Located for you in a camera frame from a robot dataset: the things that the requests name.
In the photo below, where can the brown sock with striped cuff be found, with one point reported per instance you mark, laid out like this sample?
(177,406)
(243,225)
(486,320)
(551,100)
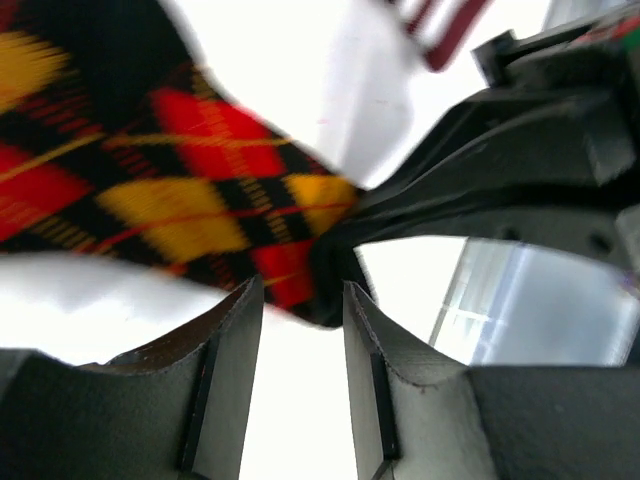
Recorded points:
(437,29)

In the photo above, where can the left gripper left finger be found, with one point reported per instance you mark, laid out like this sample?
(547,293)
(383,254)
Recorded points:
(174,408)

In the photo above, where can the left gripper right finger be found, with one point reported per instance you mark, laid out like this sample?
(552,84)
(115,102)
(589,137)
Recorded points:
(418,414)

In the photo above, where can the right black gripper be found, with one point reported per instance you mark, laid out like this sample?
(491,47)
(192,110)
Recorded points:
(547,155)

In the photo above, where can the black red yellow argyle sock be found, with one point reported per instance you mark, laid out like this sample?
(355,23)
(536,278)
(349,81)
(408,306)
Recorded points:
(113,143)

